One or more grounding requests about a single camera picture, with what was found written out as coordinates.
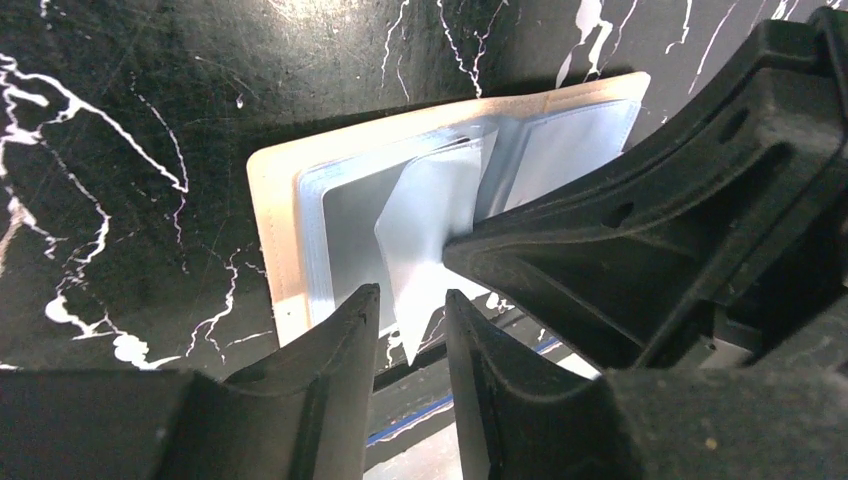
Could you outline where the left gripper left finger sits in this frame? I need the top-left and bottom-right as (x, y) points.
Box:
(1, 284), (380, 479)

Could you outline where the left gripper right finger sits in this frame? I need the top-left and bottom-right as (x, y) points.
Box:
(446, 290), (847, 479)

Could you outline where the beige leather card holder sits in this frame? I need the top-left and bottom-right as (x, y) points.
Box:
(247, 72), (651, 360)

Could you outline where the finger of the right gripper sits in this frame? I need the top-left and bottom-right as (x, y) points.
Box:
(444, 7), (847, 369)

